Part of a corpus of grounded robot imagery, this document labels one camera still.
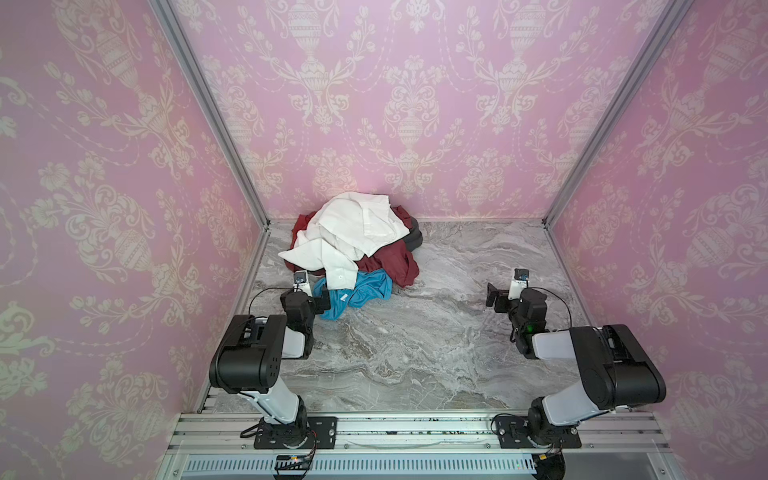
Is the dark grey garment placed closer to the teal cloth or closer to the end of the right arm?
the teal cloth

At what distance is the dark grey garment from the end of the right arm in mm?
319

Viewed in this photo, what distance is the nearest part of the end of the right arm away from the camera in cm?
85

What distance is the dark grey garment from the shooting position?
3.44 ft

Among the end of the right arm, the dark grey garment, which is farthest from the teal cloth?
the end of the right arm
